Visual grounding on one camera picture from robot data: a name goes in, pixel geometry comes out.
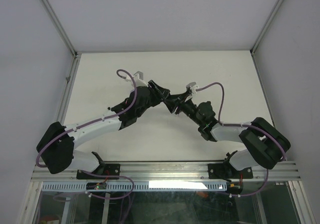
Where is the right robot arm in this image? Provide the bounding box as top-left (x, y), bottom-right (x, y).
top-left (163, 91), bottom-right (291, 180)

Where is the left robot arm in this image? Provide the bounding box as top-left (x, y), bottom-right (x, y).
top-left (36, 80), bottom-right (170, 179)

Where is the right aluminium frame post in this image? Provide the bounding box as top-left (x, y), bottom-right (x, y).
top-left (250, 0), bottom-right (285, 57)

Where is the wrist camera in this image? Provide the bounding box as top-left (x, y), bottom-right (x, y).
top-left (133, 71), bottom-right (148, 87)
top-left (186, 81), bottom-right (199, 95)

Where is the white slotted cable duct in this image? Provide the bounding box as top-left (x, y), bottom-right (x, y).
top-left (42, 180), bottom-right (227, 192)

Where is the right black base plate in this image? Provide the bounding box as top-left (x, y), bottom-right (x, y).
top-left (207, 163), bottom-right (254, 181)

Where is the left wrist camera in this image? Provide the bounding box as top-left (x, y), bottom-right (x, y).
top-left (133, 71), bottom-right (148, 87)

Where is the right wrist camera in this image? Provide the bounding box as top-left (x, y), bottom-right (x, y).
top-left (186, 81), bottom-right (199, 95)

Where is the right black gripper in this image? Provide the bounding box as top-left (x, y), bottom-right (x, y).
top-left (164, 90), bottom-right (203, 127)

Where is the aluminium frame post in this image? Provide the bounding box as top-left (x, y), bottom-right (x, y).
top-left (39, 0), bottom-right (78, 59)
top-left (250, 0), bottom-right (285, 57)

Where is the left aluminium frame post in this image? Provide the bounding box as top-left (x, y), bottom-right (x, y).
top-left (39, 0), bottom-right (78, 59)

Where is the aluminium mounting rail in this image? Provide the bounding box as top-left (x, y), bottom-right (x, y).
top-left (31, 160), bottom-right (300, 183)

